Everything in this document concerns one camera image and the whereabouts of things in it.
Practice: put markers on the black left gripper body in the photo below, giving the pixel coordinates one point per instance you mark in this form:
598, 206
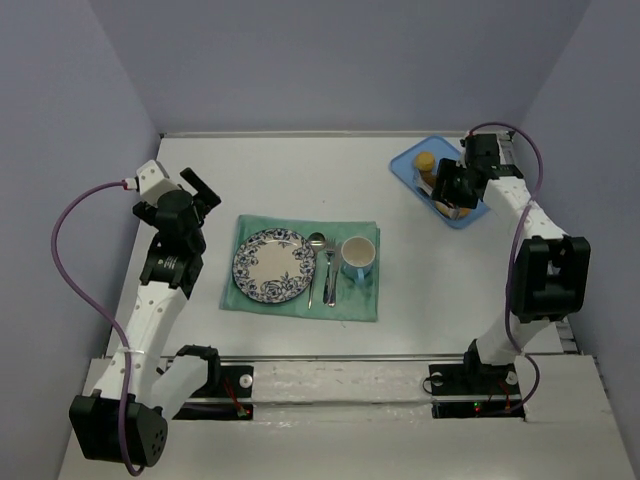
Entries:
201, 198

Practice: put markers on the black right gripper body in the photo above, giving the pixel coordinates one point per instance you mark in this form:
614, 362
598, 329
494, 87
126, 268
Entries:
451, 185

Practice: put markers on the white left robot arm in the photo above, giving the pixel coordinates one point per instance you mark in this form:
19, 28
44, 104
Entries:
125, 417

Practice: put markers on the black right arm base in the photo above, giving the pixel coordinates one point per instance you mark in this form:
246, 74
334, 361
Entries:
459, 393

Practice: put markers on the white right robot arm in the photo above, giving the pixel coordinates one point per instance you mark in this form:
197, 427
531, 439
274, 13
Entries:
547, 268

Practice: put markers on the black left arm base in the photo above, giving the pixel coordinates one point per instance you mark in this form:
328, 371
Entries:
228, 399

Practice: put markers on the brown bread piece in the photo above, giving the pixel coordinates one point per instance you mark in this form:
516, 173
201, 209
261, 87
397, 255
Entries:
453, 213

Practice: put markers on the golden bread roll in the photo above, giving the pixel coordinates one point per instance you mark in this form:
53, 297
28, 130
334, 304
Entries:
429, 178

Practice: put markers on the blue floral ceramic plate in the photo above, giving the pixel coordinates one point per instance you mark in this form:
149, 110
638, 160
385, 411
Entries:
273, 266

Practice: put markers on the metal spoon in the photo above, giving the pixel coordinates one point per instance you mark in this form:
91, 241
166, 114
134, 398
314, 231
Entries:
317, 241

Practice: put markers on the light blue mug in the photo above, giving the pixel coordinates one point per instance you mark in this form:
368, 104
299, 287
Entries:
358, 255

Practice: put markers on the metal fork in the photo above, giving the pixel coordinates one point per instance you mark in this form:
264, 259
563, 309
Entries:
329, 251

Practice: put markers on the metal table knife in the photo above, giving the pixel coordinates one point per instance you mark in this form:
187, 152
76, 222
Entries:
334, 276

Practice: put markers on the green cloth placemat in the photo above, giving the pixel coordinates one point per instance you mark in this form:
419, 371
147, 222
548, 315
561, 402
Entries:
354, 303

